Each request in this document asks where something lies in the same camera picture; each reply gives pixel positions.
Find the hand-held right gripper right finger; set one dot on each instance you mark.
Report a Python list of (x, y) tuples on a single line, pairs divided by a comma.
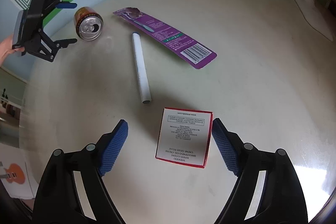
[(225, 148)]

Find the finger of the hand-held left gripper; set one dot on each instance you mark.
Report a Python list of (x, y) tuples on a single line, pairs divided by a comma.
[(61, 43), (67, 5)]

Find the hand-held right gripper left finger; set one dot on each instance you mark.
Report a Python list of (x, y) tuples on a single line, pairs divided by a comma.
[(115, 148)]

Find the red drink can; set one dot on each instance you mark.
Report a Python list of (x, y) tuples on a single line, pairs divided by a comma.
[(89, 24)]

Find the red and white small box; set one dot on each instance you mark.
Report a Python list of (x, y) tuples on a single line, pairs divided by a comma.
[(185, 137)]

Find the person's left hand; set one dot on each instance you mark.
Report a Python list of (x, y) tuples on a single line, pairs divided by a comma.
[(6, 49)]

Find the white tube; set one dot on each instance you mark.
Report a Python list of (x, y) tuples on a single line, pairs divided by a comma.
[(140, 66)]

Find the guitar picture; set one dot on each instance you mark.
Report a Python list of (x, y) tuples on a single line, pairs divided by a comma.
[(15, 174)]

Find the purple toothbrush package card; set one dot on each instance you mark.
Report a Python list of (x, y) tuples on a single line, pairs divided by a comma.
[(168, 35)]

